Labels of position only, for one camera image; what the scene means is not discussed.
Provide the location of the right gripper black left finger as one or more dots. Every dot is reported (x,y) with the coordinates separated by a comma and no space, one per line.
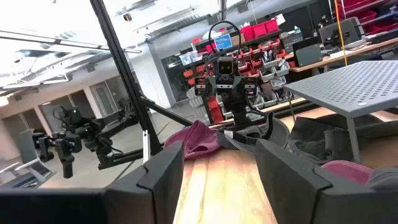
(149,193)

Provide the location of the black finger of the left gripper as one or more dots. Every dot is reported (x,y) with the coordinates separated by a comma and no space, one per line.
(250,86)
(201,86)

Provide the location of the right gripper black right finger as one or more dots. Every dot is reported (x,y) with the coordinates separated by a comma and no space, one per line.
(295,199)

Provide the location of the maroon baseball cap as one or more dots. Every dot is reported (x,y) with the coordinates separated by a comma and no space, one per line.
(196,140)

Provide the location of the pink knitted garment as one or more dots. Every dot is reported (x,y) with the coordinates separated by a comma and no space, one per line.
(348,172)

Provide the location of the background black robot arm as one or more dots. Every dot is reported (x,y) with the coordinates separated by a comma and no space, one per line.
(90,130)

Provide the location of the storage rack with small bins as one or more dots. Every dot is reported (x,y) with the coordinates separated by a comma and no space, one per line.
(267,62)

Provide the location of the clear plastic box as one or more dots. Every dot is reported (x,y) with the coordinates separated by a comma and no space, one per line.
(190,57)

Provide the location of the blue sign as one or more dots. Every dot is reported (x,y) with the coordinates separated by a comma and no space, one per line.
(223,41)

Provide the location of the red storage bin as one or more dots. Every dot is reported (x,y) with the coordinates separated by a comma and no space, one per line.
(247,33)
(271,26)
(259,30)

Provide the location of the dark grey case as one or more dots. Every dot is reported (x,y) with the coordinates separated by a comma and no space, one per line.
(308,54)

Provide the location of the wooden workbench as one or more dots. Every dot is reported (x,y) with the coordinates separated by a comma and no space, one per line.
(342,57)

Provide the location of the grey equipment box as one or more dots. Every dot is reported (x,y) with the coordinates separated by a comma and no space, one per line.
(342,31)

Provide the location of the grey perforated metal shelf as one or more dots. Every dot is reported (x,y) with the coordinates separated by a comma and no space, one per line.
(357,84)

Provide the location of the grey chair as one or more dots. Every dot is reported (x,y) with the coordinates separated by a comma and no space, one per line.
(28,146)

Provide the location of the red bin shelving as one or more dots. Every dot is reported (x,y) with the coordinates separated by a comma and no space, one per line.
(367,15)

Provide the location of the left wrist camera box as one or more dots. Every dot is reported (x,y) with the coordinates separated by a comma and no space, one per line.
(225,67)

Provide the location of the black table edge rail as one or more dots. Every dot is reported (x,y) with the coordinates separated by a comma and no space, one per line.
(280,110)

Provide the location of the black frame brace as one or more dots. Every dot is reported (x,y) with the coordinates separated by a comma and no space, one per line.
(168,113)

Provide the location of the silver frame bracket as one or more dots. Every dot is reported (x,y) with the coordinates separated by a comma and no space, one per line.
(146,146)

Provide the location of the black frame post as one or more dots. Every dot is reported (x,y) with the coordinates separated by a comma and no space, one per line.
(124,68)

